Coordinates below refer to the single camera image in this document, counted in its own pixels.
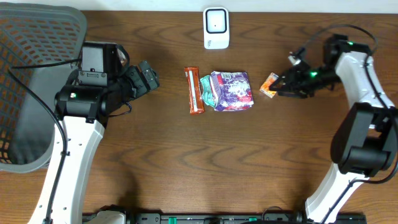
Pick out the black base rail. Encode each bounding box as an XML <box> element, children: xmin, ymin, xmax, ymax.
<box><xmin>82</xmin><ymin>212</ymin><xmax>368</xmax><ymax>224</ymax></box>

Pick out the small orange carton box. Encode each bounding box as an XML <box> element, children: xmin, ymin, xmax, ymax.
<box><xmin>259</xmin><ymin>72</ymin><xmax>279</xmax><ymax>98</ymax></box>

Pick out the teal snack wrapper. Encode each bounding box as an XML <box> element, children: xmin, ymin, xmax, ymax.
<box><xmin>200</xmin><ymin>75</ymin><xmax>216</xmax><ymax>108</ymax></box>

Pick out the dark grey plastic basket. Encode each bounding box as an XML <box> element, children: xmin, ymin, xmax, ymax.
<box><xmin>1</xmin><ymin>2</ymin><xmax>87</xmax><ymax>173</ymax></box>

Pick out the white barcode scanner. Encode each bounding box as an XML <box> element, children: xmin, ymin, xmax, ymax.
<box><xmin>203</xmin><ymin>7</ymin><xmax>230</xmax><ymax>50</ymax></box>

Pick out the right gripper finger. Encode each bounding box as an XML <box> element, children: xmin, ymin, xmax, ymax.
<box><xmin>269</xmin><ymin>82</ymin><xmax>287</xmax><ymax>96</ymax></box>
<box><xmin>274</xmin><ymin>70</ymin><xmax>288</xmax><ymax>84</ymax></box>

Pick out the red purple snack bag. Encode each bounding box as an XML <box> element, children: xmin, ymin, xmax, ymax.
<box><xmin>210</xmin><ymin>71</ymin><xmax>254</xmax><ymax>111</ymax></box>

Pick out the orange brown snack bar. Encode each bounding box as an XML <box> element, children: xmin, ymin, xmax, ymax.
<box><xmin>184</xmin><ymin>67</ymin><xmax>205</xmax><ymax>114</ymax></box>

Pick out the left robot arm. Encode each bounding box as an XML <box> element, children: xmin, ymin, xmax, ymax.
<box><xmin>29</xmin><ymin>60</ymin><xmax>160</xmax><ymax>223</ymax></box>

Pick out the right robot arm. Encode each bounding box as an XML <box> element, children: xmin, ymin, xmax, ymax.
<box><xmin>270</xmin><ymin>34</ymin><xmax>397</xmax><ymax>223</ymax></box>

